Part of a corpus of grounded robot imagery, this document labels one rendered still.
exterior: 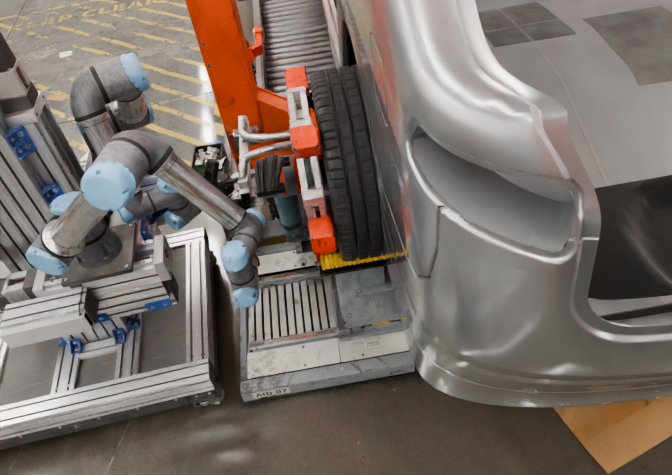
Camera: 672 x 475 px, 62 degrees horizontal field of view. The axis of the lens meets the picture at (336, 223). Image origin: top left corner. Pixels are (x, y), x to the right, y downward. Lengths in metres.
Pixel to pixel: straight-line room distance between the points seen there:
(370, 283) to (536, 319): 1.38
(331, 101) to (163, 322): 1.27
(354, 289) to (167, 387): 0.83
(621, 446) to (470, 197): 1.57
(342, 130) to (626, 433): 1.50
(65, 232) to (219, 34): 0.97
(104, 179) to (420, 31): 0.81
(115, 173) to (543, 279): 0.96
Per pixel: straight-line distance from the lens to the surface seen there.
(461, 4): 1.00
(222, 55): 2.27
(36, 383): 2.61
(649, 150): 1.98
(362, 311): 2.31
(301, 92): 1.88
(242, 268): 1.55
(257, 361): 2.44
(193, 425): 2.47
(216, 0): 2.19
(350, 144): 1.65
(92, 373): 2.51
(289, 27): 4.38
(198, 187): 1.57
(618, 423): 2.42
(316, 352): 2.41
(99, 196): 1.46
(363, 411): 2.34
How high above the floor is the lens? 2.08
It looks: 44 degrees down
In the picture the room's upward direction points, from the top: 9 degrees counter-clockwise
